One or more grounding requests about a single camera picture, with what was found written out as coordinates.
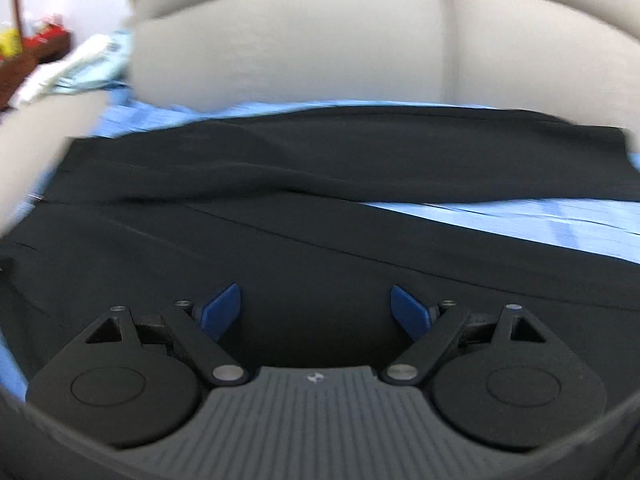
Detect beige padded leather headboard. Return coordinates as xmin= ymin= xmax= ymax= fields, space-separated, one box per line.
xmin=0 ymin=0 xmax=640 ymax=231

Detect brown wooden side shelf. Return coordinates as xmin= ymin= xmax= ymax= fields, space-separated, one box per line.
xmin=1 ymin=15 xmax=73 ymax=110

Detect black pants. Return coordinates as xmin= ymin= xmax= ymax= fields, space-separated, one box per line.
xmin=1 ymin=106 xmax=639 ymax=404

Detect light blue folded cloth pile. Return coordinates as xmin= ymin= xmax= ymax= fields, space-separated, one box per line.
xmin=9 ymin=30 xmax=134 ymax=108

